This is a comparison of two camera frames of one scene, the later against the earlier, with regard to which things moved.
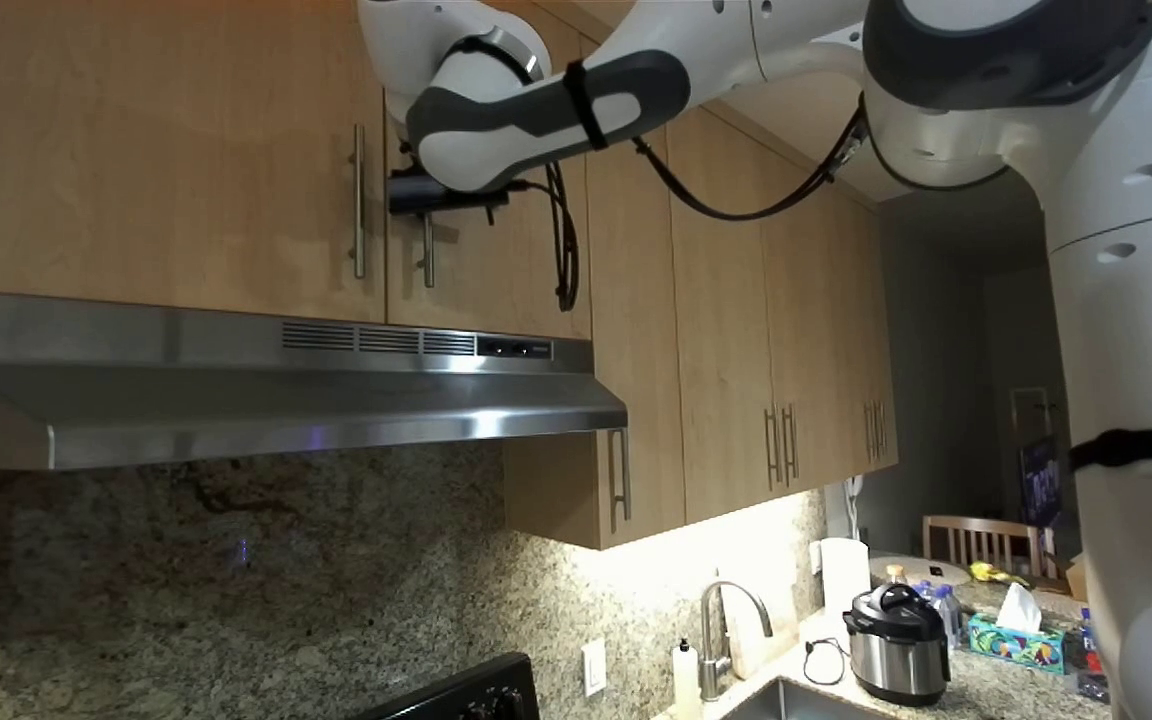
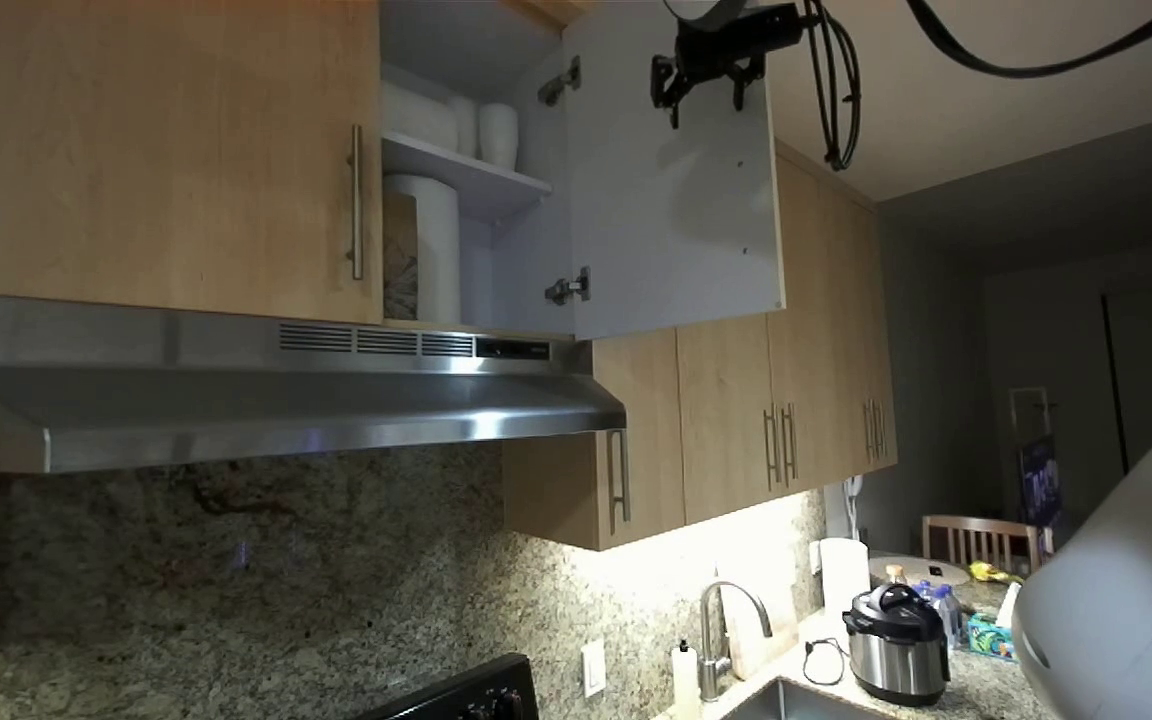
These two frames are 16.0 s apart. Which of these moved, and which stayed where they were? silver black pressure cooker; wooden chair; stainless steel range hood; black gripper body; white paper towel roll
Moved: black gripper body
Stayed: white paper towel roll; stainless steel range hood; silver black pressure cooker; wooden chair
